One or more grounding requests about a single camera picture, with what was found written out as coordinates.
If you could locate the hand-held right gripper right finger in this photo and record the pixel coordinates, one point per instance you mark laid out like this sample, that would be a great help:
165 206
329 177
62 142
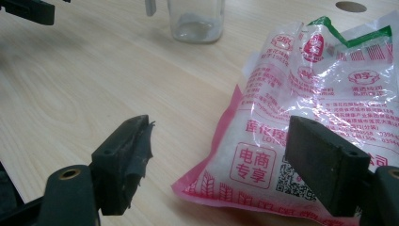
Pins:
326 164

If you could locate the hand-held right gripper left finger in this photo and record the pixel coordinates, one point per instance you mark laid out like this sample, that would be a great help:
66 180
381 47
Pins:
120 166

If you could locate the pink clear bag white granules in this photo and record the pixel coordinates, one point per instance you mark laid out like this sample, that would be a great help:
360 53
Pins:
282 94

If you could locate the glass jar with hinged lid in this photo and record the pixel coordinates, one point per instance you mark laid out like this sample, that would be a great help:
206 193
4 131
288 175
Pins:
196 22

